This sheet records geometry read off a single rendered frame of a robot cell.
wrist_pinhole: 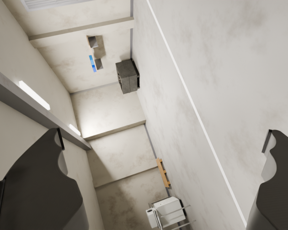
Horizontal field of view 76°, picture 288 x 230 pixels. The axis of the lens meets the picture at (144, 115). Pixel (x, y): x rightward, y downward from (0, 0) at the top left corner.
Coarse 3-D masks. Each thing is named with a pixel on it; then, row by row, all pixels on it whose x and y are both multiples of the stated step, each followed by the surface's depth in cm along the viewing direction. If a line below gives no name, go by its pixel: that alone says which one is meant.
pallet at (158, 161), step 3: (156, 159) 761; (159, 159) 710; (159, 162) 722; (159, 165) 738; (159, 168) 761; (162, 168) 699; (162, 171) 711; (165, 171) 696; (162, 174) 727; (162, 177) 745; (165, 177) 689; (165, 180) 700; (165, 183) 716; (168, 183) 681; (165, 186) 734; (168, 186) 678
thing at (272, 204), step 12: (276, 132) 10; (264, 144) 11; (276, 144) 9; (276, 156) 9; (264, 168) 9; (276, 168) 8; (264, 180) 9; (276, 180) 7; (264, 192) 7; (276, 192) 7; (252, 204) 8; (264, 204) 6; (276, 204) 6; (252, 216) 7; (264, 216) 6; (276, 216) 6; (252, 228) 7; (264, 228) 6; (276, 228) 6
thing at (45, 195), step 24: (48, 144) 10; (24, 168) 8; (48, 168) 8; (24, 192) 7; (48, 192) 7; (72, 192) 7; (0, 216) 6; (24, 216) 6; (48, 216) 6; (72, 216) 6
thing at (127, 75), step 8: (120, 64) 668; (128, 64) 668; (120, 72) 650; (128, 72) 651; (136, 72) 664; (120, 80) 713; (128, 80) 659; (136, 80) 674; (128, 88) 697; (136, 88) 714
